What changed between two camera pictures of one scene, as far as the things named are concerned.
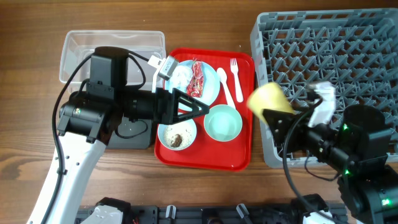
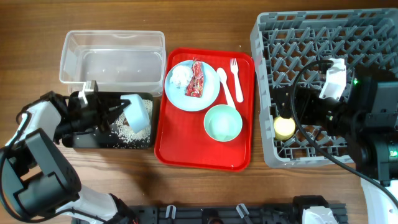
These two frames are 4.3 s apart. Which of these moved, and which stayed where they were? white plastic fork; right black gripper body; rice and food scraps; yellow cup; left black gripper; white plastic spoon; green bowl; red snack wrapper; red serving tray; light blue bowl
Moved: rice and food scraps; light blue bowl; right black gripper body; yellow cup; left black gripper
Stayed: red snack wrapper; white plastic fork; green bowl; red serving tray; white plastic spoon
